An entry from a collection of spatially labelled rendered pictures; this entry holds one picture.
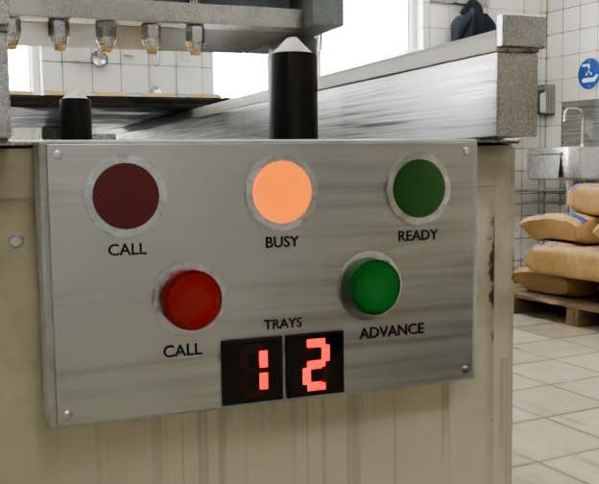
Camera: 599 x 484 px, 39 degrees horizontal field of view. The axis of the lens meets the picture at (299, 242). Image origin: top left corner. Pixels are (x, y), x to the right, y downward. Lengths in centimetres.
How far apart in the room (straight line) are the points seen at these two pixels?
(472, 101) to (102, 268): 24
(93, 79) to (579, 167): 285
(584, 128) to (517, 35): 521
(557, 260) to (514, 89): 395
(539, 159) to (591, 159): 32
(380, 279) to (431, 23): 508
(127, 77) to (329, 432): 419
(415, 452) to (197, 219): 21
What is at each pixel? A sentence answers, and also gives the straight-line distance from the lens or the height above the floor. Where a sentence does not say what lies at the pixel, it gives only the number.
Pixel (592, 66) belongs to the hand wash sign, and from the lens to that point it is 575.
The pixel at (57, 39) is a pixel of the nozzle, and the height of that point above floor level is 99.
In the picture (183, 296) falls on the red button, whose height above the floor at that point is 76.
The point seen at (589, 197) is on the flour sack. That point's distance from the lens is 460.
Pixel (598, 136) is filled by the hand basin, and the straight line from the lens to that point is 569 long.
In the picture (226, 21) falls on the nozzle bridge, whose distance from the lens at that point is 124.
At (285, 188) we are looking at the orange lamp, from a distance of 44.
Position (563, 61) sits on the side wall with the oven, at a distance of 596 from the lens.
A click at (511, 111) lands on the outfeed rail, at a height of 85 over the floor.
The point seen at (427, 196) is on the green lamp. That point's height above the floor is 81.
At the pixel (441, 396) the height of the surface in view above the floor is 68.
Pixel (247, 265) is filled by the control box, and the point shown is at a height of 77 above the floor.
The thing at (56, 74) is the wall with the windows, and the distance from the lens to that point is 455.
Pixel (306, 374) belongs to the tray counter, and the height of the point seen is 72.
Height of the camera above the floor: 83
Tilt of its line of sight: 5 degrees down
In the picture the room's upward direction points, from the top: 1 degrees counter-clockwise
